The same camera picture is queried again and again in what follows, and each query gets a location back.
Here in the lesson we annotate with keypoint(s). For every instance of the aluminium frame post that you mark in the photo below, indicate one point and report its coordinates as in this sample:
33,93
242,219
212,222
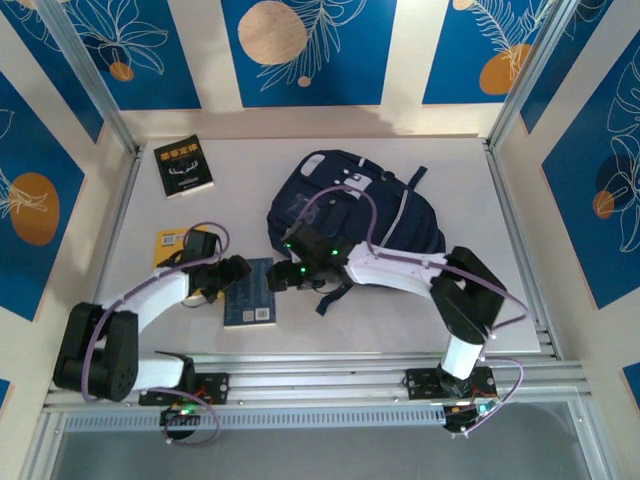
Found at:
90,75
530,70

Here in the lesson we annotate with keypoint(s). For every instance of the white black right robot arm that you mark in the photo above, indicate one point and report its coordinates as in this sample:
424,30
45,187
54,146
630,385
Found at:
395,272

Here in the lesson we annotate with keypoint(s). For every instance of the yellow book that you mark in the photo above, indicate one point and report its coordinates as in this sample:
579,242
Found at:
167,242

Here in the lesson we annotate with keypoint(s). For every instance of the navy blue backpack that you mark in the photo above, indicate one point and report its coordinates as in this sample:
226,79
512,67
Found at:
425,220

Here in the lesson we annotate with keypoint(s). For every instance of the black book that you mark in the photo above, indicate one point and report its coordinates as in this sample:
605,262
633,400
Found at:
182,167

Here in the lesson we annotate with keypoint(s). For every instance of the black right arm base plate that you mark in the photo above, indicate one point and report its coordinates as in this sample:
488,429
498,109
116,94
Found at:
420,385

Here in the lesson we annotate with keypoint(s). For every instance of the aluminium mounting rail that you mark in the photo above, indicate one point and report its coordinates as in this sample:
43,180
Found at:
320,385

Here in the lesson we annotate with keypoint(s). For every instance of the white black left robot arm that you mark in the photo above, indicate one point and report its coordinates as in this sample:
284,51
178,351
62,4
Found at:
150,300

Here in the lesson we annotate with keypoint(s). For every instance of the thick blue book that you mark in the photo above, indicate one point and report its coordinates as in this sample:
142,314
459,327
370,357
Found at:
250,305

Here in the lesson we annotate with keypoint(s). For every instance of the aluminium table side rail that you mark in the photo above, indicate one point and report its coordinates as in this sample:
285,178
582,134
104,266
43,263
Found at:
507,200
123,200

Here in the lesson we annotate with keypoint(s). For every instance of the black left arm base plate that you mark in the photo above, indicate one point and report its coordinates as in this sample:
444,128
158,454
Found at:
215,387

